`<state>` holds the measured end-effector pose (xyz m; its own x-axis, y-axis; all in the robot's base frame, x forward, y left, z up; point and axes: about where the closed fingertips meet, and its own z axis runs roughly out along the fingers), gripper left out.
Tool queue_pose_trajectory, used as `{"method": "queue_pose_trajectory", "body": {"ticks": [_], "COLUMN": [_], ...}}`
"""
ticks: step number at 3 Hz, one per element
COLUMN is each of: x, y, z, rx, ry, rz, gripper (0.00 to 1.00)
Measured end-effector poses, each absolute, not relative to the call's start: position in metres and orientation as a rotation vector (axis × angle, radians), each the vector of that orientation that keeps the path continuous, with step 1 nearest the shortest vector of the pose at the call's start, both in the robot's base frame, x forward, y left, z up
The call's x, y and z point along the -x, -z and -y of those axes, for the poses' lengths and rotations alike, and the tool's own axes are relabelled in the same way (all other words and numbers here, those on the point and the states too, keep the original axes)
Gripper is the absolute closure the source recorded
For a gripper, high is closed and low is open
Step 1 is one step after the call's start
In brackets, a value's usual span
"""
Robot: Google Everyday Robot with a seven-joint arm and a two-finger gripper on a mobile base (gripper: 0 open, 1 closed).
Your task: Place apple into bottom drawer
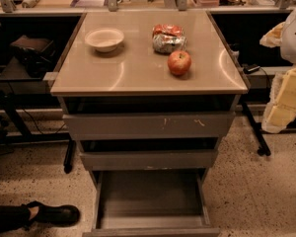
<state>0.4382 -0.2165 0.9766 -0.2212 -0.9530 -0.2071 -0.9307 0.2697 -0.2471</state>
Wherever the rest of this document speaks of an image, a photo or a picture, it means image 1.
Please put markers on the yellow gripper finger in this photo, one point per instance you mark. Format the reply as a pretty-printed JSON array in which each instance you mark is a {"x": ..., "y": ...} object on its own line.
[
  {"x": 273, "y": 37},
  {"x": 281, "y": 108}
]

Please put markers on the red apple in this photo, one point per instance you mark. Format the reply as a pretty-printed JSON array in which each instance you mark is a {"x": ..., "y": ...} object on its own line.
[{"x": 179, "y": 62}]

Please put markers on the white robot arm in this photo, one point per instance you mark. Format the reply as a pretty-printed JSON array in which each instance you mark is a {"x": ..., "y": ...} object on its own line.
[{"x": 288, "y": 45}]

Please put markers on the top drawer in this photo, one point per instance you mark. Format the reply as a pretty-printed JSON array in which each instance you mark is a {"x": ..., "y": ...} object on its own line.
[{"x": 148, "y": 126}]

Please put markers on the middle drawer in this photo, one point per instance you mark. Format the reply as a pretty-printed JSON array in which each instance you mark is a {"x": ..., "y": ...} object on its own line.
[{"x": 149, "y": 160}]

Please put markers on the open bottom drawer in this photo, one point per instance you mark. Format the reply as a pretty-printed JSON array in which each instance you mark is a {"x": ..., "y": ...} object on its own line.
[{"x": 156, "y": 203}]

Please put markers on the small black device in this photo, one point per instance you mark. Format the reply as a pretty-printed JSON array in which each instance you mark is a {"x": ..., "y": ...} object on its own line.
[{"x": 249, "y": 69}]

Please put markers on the orange chip bag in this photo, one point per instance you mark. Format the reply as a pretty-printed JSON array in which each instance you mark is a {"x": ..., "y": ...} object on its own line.
[{"x": 169, "y": 30}]

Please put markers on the grey cabinet with tabletop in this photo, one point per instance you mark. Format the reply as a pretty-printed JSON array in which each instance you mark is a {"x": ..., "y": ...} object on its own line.
[{"x": 135, "y": 79}]

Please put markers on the white bowl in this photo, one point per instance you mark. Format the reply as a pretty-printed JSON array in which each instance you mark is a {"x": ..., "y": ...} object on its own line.
[{"x": 104, "y": 39}]

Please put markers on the dark bag on shelf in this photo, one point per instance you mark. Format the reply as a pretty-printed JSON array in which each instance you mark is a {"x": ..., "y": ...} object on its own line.
[{"x": 35, "y": 54}]

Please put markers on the black leather shoe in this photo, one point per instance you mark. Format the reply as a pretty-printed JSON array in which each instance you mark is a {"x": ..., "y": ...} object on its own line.
[{"x": 61, "y": 216}]

